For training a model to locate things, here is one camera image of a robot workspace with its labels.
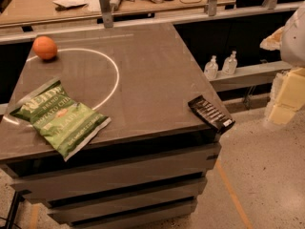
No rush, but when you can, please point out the grey drawer cabinet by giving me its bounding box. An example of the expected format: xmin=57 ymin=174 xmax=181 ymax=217
xmin=0 ymin=129 xmax=223 ymax=229

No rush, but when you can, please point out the white paper sheet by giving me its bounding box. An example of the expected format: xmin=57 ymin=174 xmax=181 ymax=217
xmin=53 ymin=0 xmax=87 ymax=9

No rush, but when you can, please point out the black rxbar chocolate bar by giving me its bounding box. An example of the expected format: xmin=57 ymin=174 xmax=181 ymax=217
xmin=188 ymin=95 xmax=235 ymax=135

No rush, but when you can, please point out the grey metal post left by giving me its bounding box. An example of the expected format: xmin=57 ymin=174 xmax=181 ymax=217
xmin=99 ymin=0 xmax=113 ymax=28

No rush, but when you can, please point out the clear sanitizer bottle right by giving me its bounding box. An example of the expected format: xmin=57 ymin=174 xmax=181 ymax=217
xmin=222 ymin=51 xmax=237 ymax=74

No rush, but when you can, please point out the grey metal shelf rail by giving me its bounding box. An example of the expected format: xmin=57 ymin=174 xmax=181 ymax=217
xmin=211 ymin=61 xmax=292 ymax=92

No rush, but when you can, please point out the clear sanitizer bottle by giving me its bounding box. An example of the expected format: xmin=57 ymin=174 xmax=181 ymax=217
xmin=222 ymin=51 xmax=237 ymax=74
xmin=204 ymin=55 xmax=218 ymax=80

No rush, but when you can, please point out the clear sanitizer bottle left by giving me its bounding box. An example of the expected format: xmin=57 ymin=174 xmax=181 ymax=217
xmin=204 ymin=55 xmax=218 ymax=80

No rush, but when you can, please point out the green jalapeno chip bag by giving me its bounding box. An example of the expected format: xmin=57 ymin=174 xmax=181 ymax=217
xmin=10 ymin=79 xmax=111 ymax=161

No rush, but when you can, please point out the orange fruit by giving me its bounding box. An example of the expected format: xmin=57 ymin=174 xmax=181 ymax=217
xmin=32 ymin=36 xmax=57 ymax=60

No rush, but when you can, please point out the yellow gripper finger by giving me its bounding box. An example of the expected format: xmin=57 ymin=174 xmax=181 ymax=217
xmin=260 ymin=28 xmax=283 ymax=51
xmin=265 ymin=68 xmax=305 ymax=126

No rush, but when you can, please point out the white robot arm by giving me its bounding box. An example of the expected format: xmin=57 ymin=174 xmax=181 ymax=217
xmin=260 ymin=2 xmax=305 ymax=129

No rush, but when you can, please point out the wooden workbench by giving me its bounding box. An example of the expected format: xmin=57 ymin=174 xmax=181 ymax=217
xmin=0 ymin=0 xmax=237 ymax=29

